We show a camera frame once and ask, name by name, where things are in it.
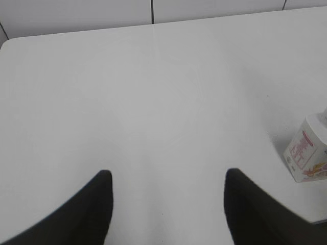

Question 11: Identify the white yili changqing yogurt bottle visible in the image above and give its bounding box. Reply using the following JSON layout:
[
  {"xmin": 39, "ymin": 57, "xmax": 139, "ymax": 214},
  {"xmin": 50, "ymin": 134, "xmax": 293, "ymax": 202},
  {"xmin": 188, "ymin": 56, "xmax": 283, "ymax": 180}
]
[{"xmin": 283, "ymin": 111, "xmax": 326, "ymax": 183}]

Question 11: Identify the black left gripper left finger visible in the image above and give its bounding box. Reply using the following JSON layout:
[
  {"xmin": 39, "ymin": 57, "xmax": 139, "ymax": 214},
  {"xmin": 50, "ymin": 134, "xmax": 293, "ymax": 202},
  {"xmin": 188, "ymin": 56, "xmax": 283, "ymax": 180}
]
[{"xmin": 4, "ymin": 170, "xmax": 113, "ymax": 244}]

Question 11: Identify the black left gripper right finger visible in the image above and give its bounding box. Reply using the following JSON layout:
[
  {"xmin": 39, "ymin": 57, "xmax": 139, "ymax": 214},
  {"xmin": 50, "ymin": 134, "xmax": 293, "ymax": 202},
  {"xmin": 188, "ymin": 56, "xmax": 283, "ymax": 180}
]
[{"xmin": 224, "ymin": 168, "xmax": 326, "ymax": 244}]

